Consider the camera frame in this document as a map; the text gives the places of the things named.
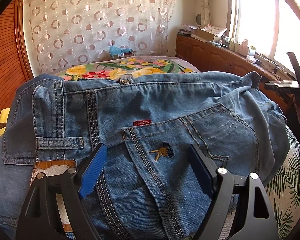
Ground blue denim jeans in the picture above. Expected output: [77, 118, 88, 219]
[0, 71, 291, 240]

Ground floral leaf bed cover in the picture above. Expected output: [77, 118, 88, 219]
[0, 55, 300, 240]

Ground long wooden side cabinet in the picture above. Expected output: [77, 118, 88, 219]
[175, 34, 293, 114]

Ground cardboard box on cabinet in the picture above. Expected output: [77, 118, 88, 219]
[195, 27, 225, 42]

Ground wooden slatted wardrobe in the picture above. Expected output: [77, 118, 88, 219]
[0, 0, 33, 110]

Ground blue item at headboard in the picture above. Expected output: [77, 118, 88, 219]
[109, 46, 134, 60]

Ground circle pattern sheer curtain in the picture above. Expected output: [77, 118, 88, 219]
[23, 0, 175, 75]

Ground window with wooden frame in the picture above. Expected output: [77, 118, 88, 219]
[229, 0, 300, 75]

